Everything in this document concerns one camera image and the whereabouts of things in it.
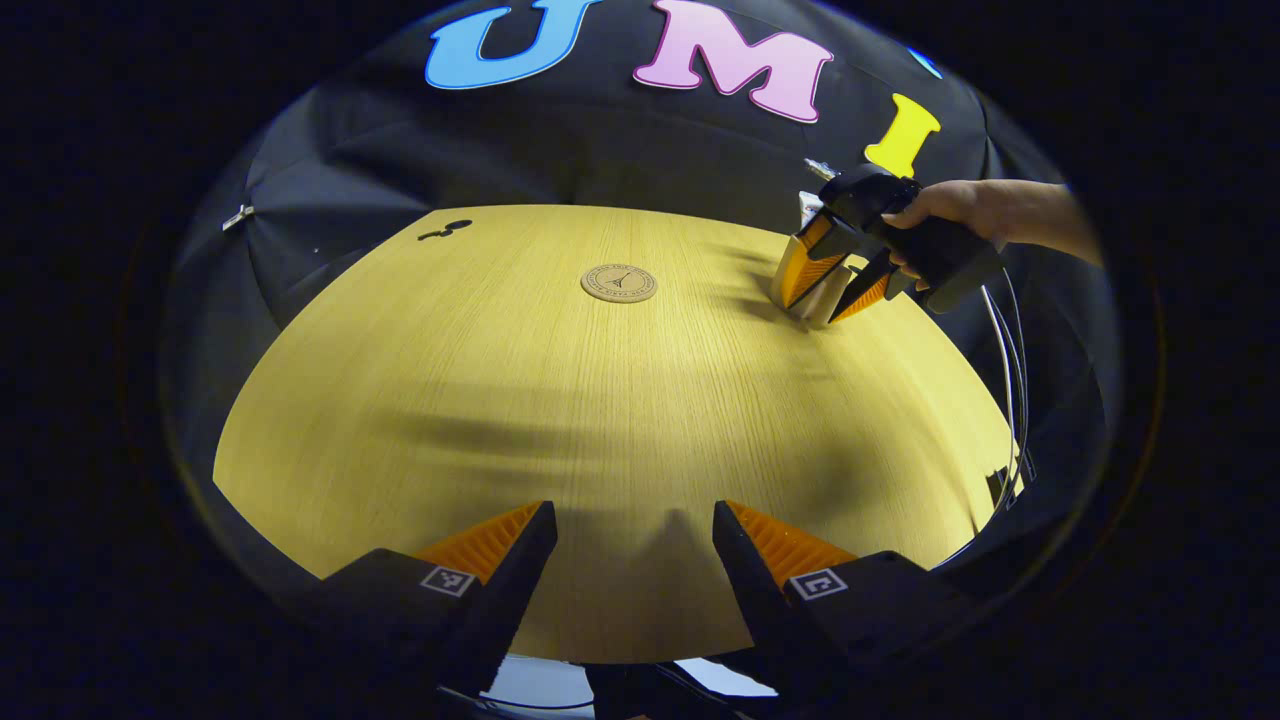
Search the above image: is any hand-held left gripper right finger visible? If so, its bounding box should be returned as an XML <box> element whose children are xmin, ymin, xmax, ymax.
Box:
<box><xmin>712</xmin><ymin>499</ymin><xmax>981</xmax><ymax>701</ymax></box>

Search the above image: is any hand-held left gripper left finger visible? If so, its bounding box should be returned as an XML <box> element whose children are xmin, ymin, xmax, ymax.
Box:
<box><xmin>300</xmin><ymin>500</ymin><xmax>559</xmax><ymax>701</ymax></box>

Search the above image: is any beige cup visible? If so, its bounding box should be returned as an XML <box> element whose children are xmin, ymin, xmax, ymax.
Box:
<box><xmin>768</xmin><ymin>230</ymin><xmax>856</xmax><ymax>329</ymax></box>

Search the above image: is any round cork coaster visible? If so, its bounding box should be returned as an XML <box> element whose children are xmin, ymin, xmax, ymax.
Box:
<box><xmin>581</xmin><ymin>263</ymin><xmax>659</xmax><ymax>304</ymax></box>

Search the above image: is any black backdrop cloth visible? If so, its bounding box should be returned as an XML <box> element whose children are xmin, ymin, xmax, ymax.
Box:
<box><xmin>160</xmin><ymin>0</ymin><xmax>1121</xmax><ymax>601</ymax></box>

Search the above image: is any black desk bracket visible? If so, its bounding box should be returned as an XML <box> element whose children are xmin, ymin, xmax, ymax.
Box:
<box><xmin>985</xmin><ymin>465</ymin><xmax>1036</xmax><ymax>511</ymax></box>

